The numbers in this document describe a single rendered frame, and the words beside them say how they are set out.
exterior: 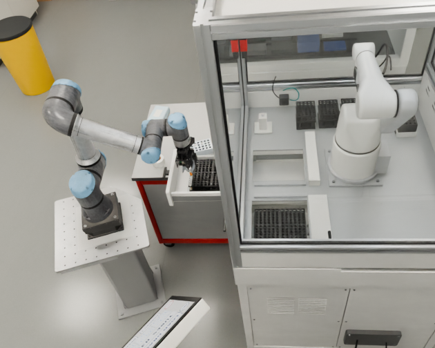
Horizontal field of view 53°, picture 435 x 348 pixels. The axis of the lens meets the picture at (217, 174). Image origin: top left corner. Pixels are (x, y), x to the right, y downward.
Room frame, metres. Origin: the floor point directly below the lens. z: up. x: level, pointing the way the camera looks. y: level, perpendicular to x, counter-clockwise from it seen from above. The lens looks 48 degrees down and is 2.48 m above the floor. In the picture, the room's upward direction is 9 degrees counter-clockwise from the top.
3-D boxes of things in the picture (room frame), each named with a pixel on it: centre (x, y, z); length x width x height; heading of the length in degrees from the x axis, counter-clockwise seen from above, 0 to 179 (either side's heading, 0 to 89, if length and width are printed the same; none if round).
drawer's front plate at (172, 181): (1.49, 0.22, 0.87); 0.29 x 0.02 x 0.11; 169
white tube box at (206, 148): (1.76, 0.07, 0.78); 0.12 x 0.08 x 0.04; 95
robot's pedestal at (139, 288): (1.38, 0.60, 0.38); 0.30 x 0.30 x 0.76; 8
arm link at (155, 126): (1.43, 0.23, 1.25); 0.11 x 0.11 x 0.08; 81
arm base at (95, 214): (1.38, 0.60, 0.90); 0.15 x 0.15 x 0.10
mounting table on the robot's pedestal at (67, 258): (1.37, 0.63, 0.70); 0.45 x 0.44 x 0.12; 98
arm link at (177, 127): (1.43, 0.13, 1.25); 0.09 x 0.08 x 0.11; 81
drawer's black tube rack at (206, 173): (1.45, 0.02, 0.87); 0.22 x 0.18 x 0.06; 79
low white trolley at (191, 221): (1.89, 0.12, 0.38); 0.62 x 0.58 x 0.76; 169
